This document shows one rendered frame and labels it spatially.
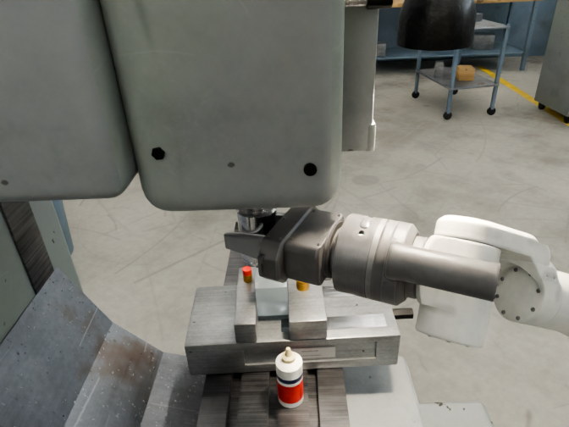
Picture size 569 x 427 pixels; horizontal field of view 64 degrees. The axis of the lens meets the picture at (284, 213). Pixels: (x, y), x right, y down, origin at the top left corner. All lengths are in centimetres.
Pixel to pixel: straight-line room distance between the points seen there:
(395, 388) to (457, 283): 50
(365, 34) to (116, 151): 24
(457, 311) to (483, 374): 166
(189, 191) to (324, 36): 18
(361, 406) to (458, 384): 121
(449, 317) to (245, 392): 42
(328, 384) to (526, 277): 38
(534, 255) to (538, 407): 160
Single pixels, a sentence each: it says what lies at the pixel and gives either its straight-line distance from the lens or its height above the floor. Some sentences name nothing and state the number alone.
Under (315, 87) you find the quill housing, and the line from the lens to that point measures 38.
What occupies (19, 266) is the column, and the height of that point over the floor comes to 113.
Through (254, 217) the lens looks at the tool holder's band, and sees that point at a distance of 52.
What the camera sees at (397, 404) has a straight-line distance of 88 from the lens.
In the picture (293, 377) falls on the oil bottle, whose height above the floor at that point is 98.
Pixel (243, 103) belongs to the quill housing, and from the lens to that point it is 38.
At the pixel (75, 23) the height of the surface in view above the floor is 149.
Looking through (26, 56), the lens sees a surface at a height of 147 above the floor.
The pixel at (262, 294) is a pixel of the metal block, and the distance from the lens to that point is 75.
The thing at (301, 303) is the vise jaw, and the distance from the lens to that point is 76.
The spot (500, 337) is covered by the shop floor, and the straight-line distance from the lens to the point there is 230.
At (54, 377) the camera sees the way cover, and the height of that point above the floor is 99.
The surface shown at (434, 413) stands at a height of 71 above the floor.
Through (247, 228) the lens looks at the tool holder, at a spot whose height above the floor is 125.
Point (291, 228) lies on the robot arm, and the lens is 51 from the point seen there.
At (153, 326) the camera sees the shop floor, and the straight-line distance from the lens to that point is 232.
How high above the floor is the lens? 153
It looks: 30 degrees down
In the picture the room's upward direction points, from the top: 3 degrees counter-clockwise
